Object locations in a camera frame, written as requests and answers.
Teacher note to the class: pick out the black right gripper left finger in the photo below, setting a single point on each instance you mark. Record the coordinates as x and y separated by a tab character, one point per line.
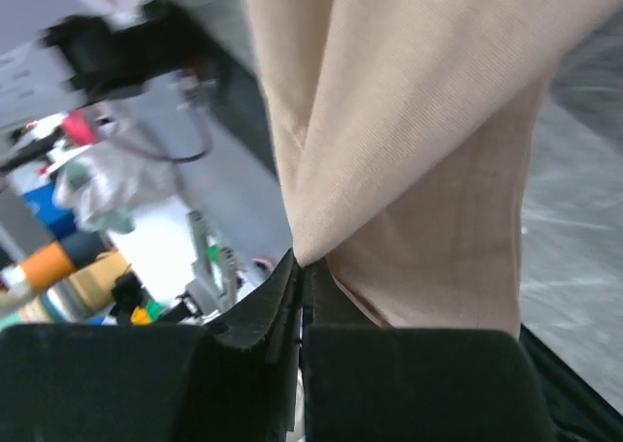
233	379

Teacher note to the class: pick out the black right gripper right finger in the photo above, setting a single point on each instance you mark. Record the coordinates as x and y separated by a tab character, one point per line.
365	383

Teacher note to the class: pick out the beige t shirt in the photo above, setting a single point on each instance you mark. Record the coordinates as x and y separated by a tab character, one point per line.
402	138

